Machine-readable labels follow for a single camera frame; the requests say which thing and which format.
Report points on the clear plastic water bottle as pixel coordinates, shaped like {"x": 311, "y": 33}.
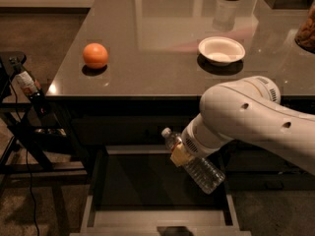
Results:
{"x": 201, "y": 170}

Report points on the orange ball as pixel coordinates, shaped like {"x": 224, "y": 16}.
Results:
{"x": 95, "y": 56}

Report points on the open middle drawer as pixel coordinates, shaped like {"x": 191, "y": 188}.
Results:
{"x": 137, "y": 191}

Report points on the dark wine bottle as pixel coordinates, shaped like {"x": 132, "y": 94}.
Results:
{"x": 30, "y": 87}

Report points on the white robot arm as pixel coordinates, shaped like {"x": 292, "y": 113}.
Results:
{"x": 249, "y": 110}

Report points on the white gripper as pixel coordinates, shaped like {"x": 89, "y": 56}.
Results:
{"x": 191, "y": 141}

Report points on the closed top drawer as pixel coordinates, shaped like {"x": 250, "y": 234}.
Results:
{"x": 126, "y": 130}

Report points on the right cabinet drawers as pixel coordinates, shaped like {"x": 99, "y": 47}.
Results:
{"x": 250, "y": 168}

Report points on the jar of nuts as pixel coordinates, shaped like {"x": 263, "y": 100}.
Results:
{"x": 305, "y": 37}

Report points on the white bowl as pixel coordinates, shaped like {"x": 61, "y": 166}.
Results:
{"x": 221, "y": 51}

